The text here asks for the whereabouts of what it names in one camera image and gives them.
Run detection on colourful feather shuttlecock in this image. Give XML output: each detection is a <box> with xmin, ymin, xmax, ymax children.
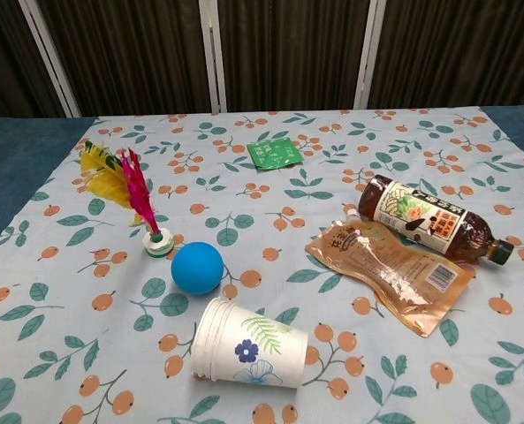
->
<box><xmin>79</xmin><ymin>140</ymin><xmax>176</xmax><ymax>260</ymax></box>

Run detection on floral print tablecloth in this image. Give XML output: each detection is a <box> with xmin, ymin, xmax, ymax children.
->
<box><xmin>0</xmin><ymin>104</ymin><xmax>524</xmax><ymax>424</ymax></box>

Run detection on blue ball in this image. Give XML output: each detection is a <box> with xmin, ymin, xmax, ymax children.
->
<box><xmin>170</xmin><ymin>241</ymin><xmax>225</xmax><ymax>295</ymax></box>

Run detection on green sachet packet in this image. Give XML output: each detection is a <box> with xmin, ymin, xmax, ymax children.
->
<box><xmin>247</xmin><ymin>136</ymin><xmax>301</xmax><ymax>170</ymax></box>

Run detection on white floral paper cup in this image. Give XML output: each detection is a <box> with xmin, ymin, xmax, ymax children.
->
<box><xmin>189</xmin><ymin>297</ymin><xmax>310</xmax><ymax>390</ymax></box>

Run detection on brown snack pouch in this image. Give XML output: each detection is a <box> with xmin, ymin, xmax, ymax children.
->
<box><xmin>305</xmin><ymin>210</ymin><xmax>476</xmax><ymax>339</ymax></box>

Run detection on brown tea bottle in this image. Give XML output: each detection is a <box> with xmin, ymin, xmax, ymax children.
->
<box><xmin>357</xmin><ymin>174</ymin><xmax>516</xmax><ymax>267</ymax></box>

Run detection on dark folding screen white frames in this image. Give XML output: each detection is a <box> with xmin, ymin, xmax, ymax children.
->
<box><xmin>0</xmin><ymin>0</ymin><xmax>524</xmax><ymax>121</ymax></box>

